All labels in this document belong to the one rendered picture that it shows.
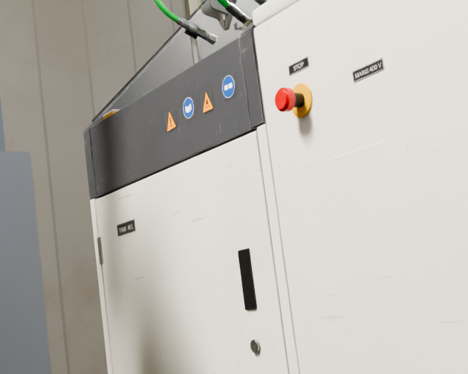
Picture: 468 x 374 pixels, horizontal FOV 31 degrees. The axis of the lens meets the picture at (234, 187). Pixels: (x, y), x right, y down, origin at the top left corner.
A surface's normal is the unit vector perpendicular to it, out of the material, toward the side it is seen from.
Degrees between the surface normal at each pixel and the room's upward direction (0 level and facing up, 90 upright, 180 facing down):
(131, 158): 90
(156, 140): 90
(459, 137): 90
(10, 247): 90
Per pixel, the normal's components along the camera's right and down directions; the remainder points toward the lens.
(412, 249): -0.83, 0.03
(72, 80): 0.58, -0.19
